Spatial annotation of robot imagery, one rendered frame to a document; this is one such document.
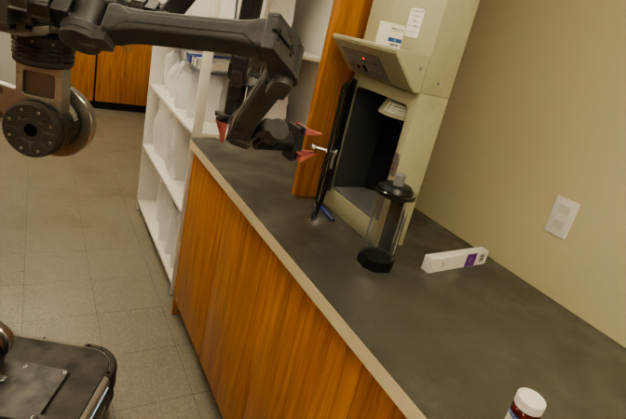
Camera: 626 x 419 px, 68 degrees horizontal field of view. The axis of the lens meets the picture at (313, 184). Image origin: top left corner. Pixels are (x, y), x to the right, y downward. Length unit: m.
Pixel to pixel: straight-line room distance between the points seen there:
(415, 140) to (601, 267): 0.60
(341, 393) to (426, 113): 0.76
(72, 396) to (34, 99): 0.97
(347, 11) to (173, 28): 0.77
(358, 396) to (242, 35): 0.78
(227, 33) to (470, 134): 1.08
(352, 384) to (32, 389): 1.09
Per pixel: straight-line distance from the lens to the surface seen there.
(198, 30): 0.90
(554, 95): 1.57
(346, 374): 1.14
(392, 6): 1.47
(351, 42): 1.40
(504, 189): 1.64
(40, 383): 1.85
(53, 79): 1.32
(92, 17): 0.99
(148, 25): 0.94
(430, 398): 0.96
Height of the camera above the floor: 1.53
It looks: 19 degrees down
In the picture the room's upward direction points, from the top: 13 degrees clockwise
